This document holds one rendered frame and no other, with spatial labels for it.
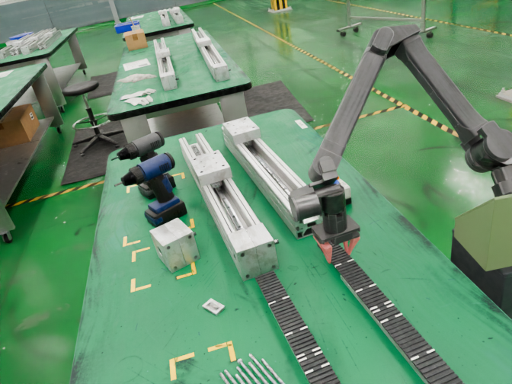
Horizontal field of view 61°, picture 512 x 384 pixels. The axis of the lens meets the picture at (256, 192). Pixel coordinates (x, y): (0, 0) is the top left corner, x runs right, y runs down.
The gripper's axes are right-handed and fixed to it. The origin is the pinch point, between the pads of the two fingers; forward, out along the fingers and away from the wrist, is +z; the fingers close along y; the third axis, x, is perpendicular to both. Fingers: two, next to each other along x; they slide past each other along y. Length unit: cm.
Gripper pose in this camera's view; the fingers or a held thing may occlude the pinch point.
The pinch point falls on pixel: (337, 256)
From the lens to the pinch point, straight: 111.6
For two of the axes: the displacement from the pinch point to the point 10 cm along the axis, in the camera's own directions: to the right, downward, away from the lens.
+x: 3.1, 4.3, -8.5
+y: -9.4, 2.9, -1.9
